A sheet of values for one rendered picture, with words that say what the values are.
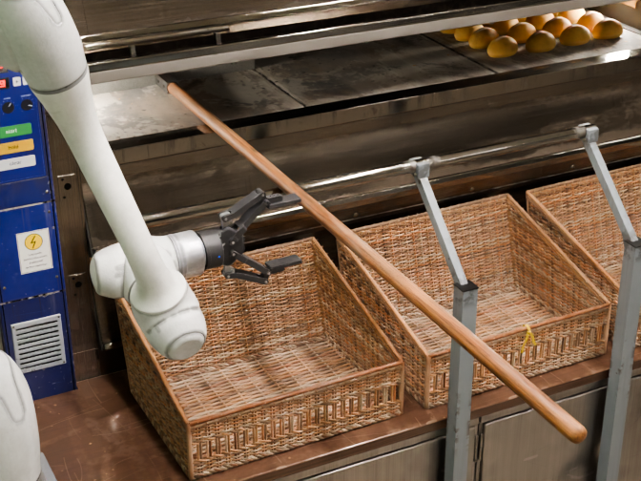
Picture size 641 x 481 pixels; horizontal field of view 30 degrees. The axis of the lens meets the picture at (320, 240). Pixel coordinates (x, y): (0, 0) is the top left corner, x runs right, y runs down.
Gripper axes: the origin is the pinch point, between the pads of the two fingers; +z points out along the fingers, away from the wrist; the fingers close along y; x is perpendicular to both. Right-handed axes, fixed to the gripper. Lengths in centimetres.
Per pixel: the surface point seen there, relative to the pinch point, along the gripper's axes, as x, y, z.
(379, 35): -44, -21, 45
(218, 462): -10, 58, -15
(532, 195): -51, 35, 99
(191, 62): -45, -22, -2
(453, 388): 0, 51, 41
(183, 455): -14, 57, -22
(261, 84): -85, 1, 33
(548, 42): -72, -1, 117
